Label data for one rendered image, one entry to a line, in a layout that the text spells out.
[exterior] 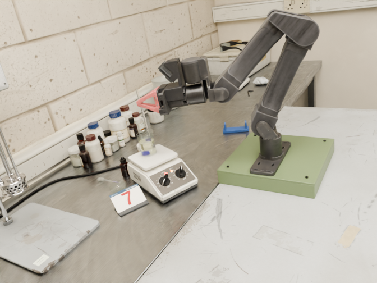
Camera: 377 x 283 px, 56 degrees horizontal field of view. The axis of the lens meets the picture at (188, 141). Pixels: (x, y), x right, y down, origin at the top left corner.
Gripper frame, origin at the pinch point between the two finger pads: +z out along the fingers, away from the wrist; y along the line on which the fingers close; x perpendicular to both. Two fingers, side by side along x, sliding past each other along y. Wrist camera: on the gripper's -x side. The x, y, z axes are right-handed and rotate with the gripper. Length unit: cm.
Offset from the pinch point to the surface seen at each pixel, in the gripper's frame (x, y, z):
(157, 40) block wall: -6, -90, 16
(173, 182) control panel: 21.9, 10.0, -7.3
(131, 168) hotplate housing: 19.0, 3.9, 6.9
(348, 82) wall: 45, -126, -84
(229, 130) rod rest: 25.7, -31.5, -20.3
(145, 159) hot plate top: 16.6, 4.0, 1.8
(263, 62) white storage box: 24, -128, -36
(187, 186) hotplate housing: 24.3, 9.3, -10.9
